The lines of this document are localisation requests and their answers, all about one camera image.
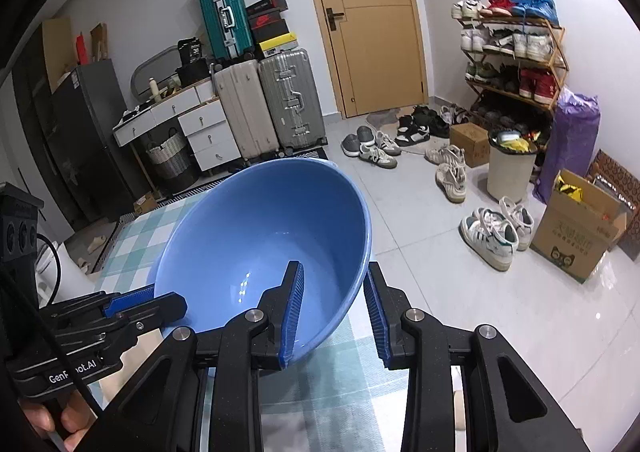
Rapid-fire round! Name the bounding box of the white suitcase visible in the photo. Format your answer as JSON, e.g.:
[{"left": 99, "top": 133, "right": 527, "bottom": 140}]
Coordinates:
[{"left": 210, "top": 59, "right": 279, "bottom": 161}]

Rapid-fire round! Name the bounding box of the white black striped sneaker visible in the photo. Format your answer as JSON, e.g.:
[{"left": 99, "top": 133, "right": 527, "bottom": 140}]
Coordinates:
[
  {"left": 374, "top": 131, "right": 403, "bottom": 157},
  {"left": 359, "top": 146, "right": 399, "bottom": 170}
]

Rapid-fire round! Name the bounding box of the printed cardboard box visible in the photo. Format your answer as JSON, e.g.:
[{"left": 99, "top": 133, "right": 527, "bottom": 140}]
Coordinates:
[{"left": 530, "top": 169, "right": 628, "bottom": 284}]

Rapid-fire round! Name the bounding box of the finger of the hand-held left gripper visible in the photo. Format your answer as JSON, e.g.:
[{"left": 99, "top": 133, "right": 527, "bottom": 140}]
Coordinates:
[
  {"left": 42, "top": 284, "right": 157, "bottom": 329},
  {"left": 75, "top": 293, "right": 188, "bottom": 358}
]

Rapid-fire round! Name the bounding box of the oval mirror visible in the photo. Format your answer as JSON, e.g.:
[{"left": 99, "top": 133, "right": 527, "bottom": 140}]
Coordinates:
[{"left": 131, "top": 46, "right": 201, "bottom": 96}]

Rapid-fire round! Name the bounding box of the teal suitcase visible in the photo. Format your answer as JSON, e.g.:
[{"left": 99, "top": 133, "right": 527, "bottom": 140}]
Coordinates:
[{"left": 198, "top": 0, "right": 256, "bottom": 64}]

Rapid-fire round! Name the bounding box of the person's left hand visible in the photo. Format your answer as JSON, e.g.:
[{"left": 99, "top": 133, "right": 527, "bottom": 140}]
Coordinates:
[{"left": 22, "top": 391, "right": 103, "bottom": 452}]

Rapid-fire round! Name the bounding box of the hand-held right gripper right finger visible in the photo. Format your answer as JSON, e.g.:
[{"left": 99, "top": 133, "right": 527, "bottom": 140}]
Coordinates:
[{"left": 363, "top": 262, "right": 593, "bottom": 452}]

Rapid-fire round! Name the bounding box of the black cable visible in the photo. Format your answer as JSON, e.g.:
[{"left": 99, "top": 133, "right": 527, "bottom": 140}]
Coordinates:
[{"left": 34, "top": 231, "right": 107, "bottom": 414}]

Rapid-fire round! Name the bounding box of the woven laundry basket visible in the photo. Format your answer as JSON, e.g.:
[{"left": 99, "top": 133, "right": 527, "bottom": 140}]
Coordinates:
[{"left": 145, "top": 129, "right": 199, "bottom": 181}]

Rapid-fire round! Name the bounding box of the small flat cardboard box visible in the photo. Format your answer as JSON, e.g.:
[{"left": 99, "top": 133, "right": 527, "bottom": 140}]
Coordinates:
[{"left": 132, "top": 193, "right": 159, "bottom": 216}]

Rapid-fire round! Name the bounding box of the black bag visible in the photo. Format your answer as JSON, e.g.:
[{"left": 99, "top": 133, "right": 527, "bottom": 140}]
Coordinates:
[{"left": 176, "top": 38, "right": 209, "bottom": 85}]

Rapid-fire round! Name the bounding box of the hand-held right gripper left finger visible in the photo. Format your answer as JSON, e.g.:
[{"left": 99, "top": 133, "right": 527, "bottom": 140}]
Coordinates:
[{"left": 102, "top": 261, "right": 305, "bottom": 452}]

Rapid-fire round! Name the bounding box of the black refrigerator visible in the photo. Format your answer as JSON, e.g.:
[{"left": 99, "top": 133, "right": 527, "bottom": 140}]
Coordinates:
[{"left": 12, "top": 59, "right": 137, "bottom": 233}]

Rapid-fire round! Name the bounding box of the silver suitcase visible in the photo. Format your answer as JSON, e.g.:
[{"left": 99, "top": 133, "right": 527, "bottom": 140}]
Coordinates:
[{"left": 258, "top": 48, "right": 328, "bottom": 154}]

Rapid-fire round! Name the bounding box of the flat cardboard sheet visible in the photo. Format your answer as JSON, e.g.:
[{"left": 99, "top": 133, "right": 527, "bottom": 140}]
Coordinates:
[{"left": 42, "top": 18, "right": 77, "bottom": 94}]

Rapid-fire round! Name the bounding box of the blue plastic bowl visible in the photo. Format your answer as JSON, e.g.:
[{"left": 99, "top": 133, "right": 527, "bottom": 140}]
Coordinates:
[{"left": 152, "top": 159, "right": 373, "bottom": 366}]

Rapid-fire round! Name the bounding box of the wooden door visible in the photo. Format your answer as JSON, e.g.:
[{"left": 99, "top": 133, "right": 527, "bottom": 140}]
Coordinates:
[{"left": 297, "top": 0, "right": 429, "bottom": 119}]

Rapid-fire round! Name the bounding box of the white drawer dresser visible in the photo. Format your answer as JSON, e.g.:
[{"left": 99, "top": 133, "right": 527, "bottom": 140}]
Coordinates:
[{"left": 112, "top": 79, "right": 242, "bottom": 179}]

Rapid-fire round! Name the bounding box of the white green sneaker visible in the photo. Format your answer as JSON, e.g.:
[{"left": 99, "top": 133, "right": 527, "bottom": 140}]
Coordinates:
[
  {"left": 500, "top": 197, "right": 536, "bottom": 252},
  {"left": 460, "top": 208, "right": 520, "bottom": 273}
]

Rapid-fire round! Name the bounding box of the black white high-top sneaker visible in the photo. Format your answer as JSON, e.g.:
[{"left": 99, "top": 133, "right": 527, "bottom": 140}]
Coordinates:
[{"left": 395, "top": 114, "right": 432, "bottom": 148}]

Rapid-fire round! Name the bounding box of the wooden shoe rack with shoes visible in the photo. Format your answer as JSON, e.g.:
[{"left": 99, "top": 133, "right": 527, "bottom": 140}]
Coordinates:
[{"left": 452, "top": 0, "right": 561, "bottom": 130}]

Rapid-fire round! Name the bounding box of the black shoe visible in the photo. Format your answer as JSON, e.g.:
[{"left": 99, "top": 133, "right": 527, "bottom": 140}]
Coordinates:
[{"left": 417, "top": 104, "right": 452, "bottom": 139}]

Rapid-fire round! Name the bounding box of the red black shoe box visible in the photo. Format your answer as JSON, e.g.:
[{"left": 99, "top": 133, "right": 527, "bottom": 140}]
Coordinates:
[{"left": 247, "top": 13, "right": 290, "bottom": 33}]

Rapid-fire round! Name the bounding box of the plain brown cardboard box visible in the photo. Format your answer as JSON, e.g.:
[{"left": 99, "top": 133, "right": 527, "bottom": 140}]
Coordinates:
[{"left": 449, "top": 123, "right": 492, "bottom": 168}]

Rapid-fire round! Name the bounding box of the white trash bin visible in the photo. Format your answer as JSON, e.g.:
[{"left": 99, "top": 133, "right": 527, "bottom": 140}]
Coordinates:
[{"left": 486, "top": 129, "right": 540, "bottom": 206}]

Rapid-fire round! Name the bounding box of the grey door mat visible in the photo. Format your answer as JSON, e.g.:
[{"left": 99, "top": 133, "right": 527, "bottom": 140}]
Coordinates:
[{"left": 366, "top": 108, "right": 401, "bottom": 127}]

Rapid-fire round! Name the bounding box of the beige white sneaker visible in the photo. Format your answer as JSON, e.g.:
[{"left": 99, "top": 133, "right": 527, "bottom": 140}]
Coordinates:
[
  {"left": 435, "top": 162, "right": 469, "bottom": 204},
  {"left": 425, "top": 144, "right": 466, "bottom": 168}
]

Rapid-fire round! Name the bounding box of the beige slipper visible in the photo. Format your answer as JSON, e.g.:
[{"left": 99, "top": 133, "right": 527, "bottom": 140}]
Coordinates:
[{"left": 75, "top": 233, "right": 109, "bottom": 274}]

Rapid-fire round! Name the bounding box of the yellow black shoe box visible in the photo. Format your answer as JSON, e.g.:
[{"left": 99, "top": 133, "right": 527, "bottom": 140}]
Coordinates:
[{"left": 256, "top": 32, "right": 297, "bottom": 59}]

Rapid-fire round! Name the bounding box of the purple plastic bag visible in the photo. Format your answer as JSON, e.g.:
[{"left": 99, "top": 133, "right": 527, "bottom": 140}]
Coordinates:
[{"left": 532, "top": 87, "right": 601, "bottom": 206}]

